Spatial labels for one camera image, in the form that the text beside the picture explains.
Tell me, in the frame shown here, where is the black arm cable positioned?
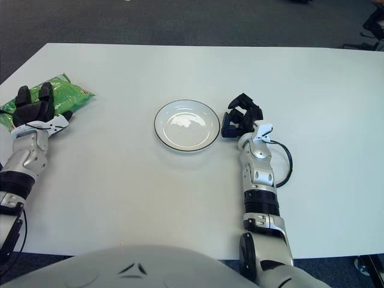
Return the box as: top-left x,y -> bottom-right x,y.
0,110 -> 66,268
268,140 -> 293,188

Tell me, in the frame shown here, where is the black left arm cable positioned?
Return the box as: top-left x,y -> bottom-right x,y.
0,110 -> 66,268

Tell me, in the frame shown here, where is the chair caster under table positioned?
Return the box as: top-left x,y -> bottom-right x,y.
353,254 -> 384,277

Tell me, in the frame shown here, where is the green snack bag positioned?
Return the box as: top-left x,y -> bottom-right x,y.
0,72 -> 97,131

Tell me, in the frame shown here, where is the black office chair base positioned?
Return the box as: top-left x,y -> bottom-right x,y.
341,2 -> 384,52

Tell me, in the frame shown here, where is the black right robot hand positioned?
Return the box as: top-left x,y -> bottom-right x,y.
221,93 -> 265,140

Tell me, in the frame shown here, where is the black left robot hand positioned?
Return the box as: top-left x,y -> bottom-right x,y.
11,82 -> 74,129

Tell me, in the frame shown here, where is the grey robot torso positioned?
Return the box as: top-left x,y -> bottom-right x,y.
0,243 -> 332,288

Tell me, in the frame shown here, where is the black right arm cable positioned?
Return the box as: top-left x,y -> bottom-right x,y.
268,140 -> 293,188

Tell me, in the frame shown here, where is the white plate with black rim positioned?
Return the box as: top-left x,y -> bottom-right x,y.
154,99 -> 220,154

